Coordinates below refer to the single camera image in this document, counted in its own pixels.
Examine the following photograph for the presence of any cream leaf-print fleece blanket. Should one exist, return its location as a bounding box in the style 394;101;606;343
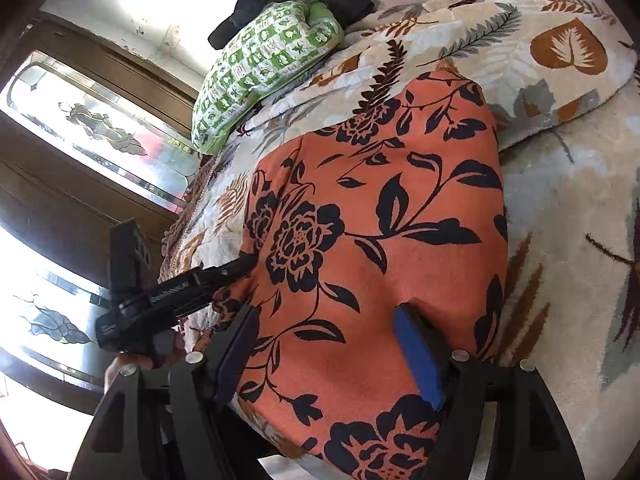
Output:
160;0;639;479

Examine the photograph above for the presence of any green white patterned pillow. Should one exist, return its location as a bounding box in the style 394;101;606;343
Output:
191;0;344;155

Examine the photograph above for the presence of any left hand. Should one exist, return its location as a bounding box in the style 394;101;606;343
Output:
104;333;186;392

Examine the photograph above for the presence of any orange black floral garment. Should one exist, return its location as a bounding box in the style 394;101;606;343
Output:
215;67;506;479

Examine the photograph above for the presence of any wooden glass wardrobe door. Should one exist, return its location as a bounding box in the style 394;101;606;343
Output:
0;14;202;470

